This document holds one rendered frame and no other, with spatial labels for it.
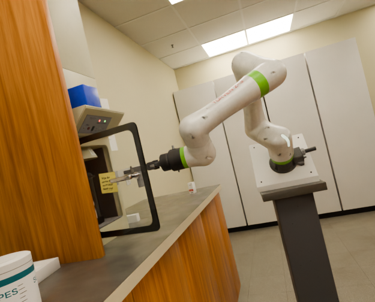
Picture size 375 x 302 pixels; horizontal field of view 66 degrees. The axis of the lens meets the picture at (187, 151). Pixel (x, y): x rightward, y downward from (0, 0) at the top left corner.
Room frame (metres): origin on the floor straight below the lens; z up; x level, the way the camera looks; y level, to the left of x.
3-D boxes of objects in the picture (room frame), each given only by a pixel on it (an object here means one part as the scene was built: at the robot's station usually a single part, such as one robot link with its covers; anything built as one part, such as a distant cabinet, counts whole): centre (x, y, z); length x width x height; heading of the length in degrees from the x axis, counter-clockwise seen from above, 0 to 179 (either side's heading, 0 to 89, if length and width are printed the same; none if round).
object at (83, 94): (1.20, 0.38, 1.55); 0.10 x 0.10 x 0.09; 74
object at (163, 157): (1.24, 0.12, 1.22); 0.09 x 0.08 x 0.07; 77
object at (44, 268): (0.97, 0.61, 0.96); 0.16 x 0.12 x 0.04; 173
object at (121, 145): (1.08, 0.29, 1.19); 0.30 x 0.01 x 0.40; 67
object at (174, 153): (1.22, 0.05, 1.23); 0.09 x 0.06 x 0.12; 167
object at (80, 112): (1.28, 0.35, 1.46); 0.32 x 0.11 x 0.10; 164
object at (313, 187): (1.64, -0.51, 0.92); 0.32 x 0.32 x 0.04; 79
